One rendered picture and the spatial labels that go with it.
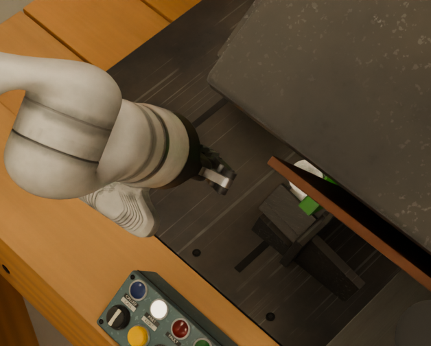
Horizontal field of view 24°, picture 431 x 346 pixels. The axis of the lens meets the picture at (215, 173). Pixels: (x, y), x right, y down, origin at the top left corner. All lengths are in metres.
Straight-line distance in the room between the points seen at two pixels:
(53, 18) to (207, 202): 0.41
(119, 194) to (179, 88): 0.51
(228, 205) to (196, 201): 0.04
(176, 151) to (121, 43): 0.63
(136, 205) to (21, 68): 0.22
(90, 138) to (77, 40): 0.77
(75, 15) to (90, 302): 0.49
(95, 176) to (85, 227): 0.52
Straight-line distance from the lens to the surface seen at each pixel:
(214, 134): 1.35
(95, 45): 1.48
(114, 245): 1.26
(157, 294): 1.16
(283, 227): 1.19
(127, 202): 0.90
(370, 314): 0.96
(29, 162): 0.73
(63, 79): 0.72
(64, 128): 0.73
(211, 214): 1.28
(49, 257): 1.26
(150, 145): 0.83
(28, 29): 1.52
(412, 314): 0.52
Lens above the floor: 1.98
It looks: 56 degrees down
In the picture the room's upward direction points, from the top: straight up
